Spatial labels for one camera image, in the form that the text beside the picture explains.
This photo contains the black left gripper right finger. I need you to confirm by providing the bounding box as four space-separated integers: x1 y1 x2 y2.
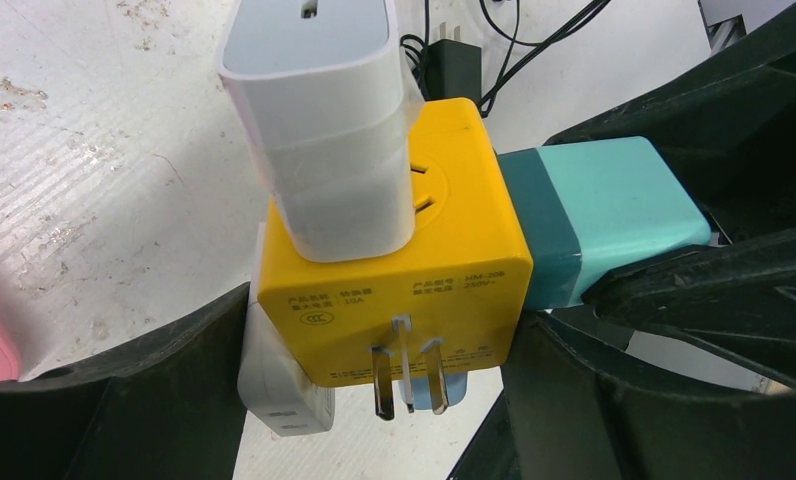
501 312 796 479

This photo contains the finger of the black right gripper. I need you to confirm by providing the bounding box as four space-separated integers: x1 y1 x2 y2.
582 228 796 389
551 3 796 239

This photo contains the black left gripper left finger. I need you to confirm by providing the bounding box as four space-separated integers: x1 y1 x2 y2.
0 285 249 479

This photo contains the white charger block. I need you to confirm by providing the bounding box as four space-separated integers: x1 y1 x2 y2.
237 222 335 437
217 0 422 263

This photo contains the yellow block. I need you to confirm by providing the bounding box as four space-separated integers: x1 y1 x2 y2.
257 98 534 421

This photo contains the teal block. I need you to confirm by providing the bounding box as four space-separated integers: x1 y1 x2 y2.
498 136 711 310

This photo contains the black TP-Link adapter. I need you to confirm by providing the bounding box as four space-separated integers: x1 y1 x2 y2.
424 22 482 108

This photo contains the long black adapter cable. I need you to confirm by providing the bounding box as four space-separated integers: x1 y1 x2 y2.
397 0 615 121

